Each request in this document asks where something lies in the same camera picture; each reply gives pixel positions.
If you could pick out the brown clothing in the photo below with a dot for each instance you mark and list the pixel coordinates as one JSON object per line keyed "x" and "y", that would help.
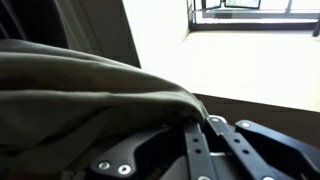
{"x": 83, "y": 100}

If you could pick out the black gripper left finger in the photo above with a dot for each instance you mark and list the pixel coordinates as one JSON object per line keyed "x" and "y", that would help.
{"x": 150, "y": 156}

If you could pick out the window with dark frame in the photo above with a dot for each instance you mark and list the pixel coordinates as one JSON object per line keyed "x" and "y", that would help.
{"x": 253, "y": 26}

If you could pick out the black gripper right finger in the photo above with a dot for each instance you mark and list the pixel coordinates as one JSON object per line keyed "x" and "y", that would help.
{"x": 266, "y": 153}

